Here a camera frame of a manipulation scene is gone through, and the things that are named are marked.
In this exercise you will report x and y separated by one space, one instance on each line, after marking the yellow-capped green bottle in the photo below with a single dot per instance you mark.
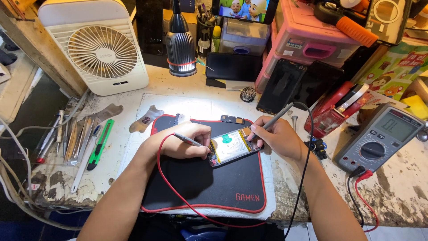
216 38

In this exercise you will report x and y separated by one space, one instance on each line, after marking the black bottle white label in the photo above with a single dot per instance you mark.
204 45

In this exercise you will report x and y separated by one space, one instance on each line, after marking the black multimeter probe lead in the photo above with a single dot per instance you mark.
277 117

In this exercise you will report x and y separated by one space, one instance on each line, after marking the person's left fingers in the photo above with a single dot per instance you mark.
202 134

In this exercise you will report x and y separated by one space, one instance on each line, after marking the orange black hand tool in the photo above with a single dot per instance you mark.
354 28

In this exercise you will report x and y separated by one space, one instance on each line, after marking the red-tipped screwdriver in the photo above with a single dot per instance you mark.
46 144

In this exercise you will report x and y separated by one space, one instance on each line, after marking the person's left hand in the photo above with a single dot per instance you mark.
182 144

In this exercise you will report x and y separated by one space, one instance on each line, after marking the small black circuit board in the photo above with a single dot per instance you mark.
232 119

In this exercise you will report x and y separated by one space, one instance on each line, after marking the phone showing video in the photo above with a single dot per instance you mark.
245 10

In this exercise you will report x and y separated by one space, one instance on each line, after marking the colourful cartoon box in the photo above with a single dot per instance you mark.
394 70

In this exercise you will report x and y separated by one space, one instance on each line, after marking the white toothbrush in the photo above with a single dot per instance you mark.
83 164

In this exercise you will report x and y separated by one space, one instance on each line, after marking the green utility knife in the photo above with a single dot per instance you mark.
100 145

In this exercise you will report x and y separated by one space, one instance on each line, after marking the person's right hand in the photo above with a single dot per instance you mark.
281 139

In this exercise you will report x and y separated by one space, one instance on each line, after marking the clear plastic storage box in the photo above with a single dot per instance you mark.
244 36

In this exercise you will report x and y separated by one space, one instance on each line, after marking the smartphone with battery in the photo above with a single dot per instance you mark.
230 147

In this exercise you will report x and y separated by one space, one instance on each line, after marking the red multimeter probe lead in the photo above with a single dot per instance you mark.
187 140

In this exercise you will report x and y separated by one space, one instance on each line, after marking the pink plastic drawer unit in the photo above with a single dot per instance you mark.
301 36

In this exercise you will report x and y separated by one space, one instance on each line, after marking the wooden post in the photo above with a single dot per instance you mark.
40 43

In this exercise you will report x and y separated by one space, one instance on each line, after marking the black silver desk lamp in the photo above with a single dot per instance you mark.
180 47

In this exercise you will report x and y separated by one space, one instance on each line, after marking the grey digital multimeter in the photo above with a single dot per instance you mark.
384 137

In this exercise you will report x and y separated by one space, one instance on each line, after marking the black pen holder with pens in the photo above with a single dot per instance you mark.
204 20

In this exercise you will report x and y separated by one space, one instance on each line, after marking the flat metal pry tool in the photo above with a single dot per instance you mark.
145 119
108 112

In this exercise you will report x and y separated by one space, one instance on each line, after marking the red tape dispenser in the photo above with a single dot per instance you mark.
331 110

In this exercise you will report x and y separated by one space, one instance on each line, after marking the black red-edged mouse pad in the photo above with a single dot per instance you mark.
217 184

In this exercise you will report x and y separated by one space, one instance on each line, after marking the small metal shield plate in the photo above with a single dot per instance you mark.
181 119

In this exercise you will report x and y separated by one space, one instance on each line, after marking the black phone leaning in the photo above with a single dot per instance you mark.
234 67

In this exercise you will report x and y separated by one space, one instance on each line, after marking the yellow sponge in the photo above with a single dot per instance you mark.
416 107

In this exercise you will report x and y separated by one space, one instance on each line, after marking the white desk fan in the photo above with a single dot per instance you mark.
100 53

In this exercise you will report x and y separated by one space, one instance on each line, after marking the red rubber band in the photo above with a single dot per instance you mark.
182 63

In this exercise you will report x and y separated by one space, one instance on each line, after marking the row of metal tweezers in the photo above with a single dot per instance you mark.
78 140

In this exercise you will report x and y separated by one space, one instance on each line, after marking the small metal pin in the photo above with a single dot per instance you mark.
294 122

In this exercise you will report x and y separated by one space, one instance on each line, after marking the black phone screen panel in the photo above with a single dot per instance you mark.
319 83
279 87

